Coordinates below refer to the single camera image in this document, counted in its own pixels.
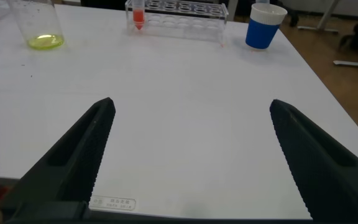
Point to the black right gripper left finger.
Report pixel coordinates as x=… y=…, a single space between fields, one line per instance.
x=73 y=161

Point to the white standing desk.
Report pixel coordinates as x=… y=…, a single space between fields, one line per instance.
x=319 y=29
x=232 y=11

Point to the clear glass beaker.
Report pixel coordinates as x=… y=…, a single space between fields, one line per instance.
x=42 y=31

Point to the orange-pigment clear test tube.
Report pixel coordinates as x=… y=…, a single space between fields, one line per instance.
x=138 y=17

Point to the black display stand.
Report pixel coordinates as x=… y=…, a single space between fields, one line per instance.
x=291 y=15

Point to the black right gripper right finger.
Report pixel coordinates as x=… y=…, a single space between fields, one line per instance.
x=328 y=174

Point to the blue and white paper cup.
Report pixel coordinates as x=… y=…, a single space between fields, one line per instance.
x=261 y=32

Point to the white table label sticker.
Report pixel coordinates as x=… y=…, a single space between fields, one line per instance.
x=113 y=203

